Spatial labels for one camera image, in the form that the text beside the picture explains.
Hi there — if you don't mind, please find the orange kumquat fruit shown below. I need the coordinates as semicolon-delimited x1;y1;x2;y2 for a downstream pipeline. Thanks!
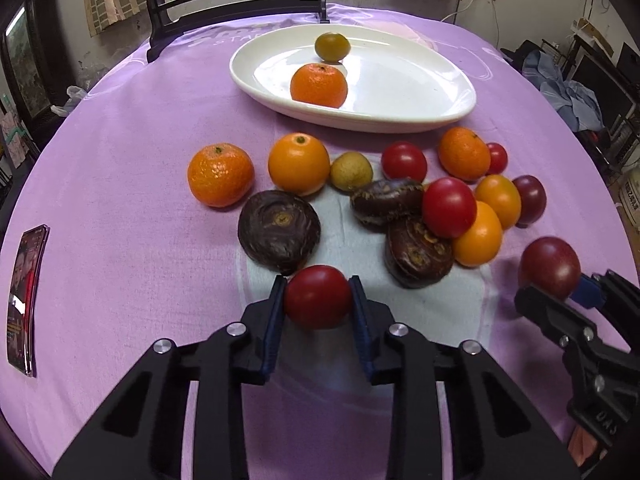
454;202;503;268

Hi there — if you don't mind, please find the white plastic bag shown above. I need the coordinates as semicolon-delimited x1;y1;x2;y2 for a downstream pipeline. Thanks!
50;86;88;118

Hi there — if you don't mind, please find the right hand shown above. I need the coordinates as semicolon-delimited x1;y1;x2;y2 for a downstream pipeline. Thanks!
567;426;608;471

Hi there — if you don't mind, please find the blue clothes pile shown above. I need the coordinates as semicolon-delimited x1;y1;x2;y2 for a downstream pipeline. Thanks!
522;50;604;133

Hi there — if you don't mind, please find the smooth orange fruit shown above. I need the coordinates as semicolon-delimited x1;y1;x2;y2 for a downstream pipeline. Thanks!
268;132;331;196

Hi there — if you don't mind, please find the large orange mandarin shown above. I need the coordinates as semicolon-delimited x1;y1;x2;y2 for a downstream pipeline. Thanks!
437;127;491;182

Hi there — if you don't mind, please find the red cherry tomato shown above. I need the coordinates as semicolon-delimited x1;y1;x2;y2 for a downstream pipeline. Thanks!
381;141;427;183

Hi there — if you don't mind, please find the dark plum bottom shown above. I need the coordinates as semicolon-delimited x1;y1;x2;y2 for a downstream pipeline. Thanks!
512;174;547;229

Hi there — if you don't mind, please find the orange mandarin left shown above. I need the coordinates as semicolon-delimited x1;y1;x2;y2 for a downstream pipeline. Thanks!
186;143;255;208

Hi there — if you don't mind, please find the white round plate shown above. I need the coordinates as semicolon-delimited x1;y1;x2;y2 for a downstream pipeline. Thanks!
229;24;477;134

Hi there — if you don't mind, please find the white bucket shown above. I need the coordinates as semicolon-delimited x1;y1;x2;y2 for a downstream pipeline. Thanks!
618;167;640;228

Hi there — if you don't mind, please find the green yellow small fruit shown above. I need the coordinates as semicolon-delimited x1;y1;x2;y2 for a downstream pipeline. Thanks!
314;32;352;64

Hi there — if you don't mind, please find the purple tablecloth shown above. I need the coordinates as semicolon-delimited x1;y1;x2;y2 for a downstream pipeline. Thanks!
1;6;637;479

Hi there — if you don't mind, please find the dark water chestnut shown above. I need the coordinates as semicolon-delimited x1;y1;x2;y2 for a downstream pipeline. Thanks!
238;190;321;276

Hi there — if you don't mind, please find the dark purple plum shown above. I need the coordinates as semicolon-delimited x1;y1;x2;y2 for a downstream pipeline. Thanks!
518;236;582;300

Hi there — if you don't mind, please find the yellow green longan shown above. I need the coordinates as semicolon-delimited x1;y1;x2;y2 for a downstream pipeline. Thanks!
330;152;373;193

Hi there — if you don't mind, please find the yellow orange fruit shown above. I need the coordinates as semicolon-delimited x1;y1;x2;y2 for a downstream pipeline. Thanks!
474;174;522;230

